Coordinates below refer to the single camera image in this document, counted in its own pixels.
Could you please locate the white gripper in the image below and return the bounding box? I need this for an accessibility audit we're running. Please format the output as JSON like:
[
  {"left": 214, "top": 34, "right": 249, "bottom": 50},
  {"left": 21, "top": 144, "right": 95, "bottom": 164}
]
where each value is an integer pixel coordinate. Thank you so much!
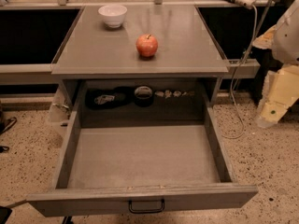
[{"left": 252, "top": 0, "right": 299, "bottom": 128}]

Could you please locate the black cable on floor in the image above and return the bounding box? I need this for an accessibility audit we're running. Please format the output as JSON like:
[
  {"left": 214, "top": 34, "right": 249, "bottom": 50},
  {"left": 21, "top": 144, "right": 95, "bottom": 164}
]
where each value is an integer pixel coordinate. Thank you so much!
[{"left": 0, "top": 116, "right": 18, "bottom": 154}]

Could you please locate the black bag with silver item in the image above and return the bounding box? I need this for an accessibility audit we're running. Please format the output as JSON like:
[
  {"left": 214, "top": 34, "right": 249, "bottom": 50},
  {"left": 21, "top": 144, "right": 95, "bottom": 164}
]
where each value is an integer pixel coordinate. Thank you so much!
[{"left": 85, "top": 87, "right": 134, "bottom": 110}]

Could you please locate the black drawer handle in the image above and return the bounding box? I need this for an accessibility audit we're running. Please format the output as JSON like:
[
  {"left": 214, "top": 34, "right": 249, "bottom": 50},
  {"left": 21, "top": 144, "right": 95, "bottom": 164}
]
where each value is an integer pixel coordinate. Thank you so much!
[{"left": 128, "top": 199, "right": 164, "bottom": 215}]

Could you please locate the grey cabinet table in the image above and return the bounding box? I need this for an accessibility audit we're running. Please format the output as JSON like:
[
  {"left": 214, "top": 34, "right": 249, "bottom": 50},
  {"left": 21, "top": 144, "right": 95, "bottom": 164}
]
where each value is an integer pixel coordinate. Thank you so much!
[{"left": 52, "top": 5, "right": 228, "bottom": 101}]

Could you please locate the white power cable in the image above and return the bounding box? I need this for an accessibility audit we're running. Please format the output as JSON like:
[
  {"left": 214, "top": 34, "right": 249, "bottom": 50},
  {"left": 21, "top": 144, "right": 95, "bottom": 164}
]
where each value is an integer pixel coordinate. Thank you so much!
[{"left": 220, "top": 4, "right": 259, "bottom": 140}]

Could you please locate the grey open drawer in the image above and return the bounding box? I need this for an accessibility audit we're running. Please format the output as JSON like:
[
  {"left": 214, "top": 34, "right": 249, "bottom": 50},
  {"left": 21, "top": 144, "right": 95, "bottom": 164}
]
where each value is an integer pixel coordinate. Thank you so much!
[{"left": 26, "top": 81, "right": 259, "bottom": 218}]

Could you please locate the red apple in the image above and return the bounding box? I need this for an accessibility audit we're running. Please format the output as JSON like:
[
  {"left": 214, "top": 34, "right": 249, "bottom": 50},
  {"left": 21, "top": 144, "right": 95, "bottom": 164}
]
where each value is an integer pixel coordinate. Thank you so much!
[{"left": 135, "top": 34, "right": 158, "bottom": 58}]

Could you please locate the black round container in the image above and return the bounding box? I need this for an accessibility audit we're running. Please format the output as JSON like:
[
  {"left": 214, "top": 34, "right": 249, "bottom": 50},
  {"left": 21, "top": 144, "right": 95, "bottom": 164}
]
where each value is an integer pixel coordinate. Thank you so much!
[{"left": 134, "top": 86, "right": 153, "bottom": 107}]

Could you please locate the white ceramic bowl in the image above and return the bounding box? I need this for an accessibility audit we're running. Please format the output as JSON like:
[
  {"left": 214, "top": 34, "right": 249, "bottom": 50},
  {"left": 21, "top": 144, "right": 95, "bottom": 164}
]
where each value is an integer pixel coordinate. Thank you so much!
[{"left": 98, "top": 5, "right": 127, "bottom": 28}]

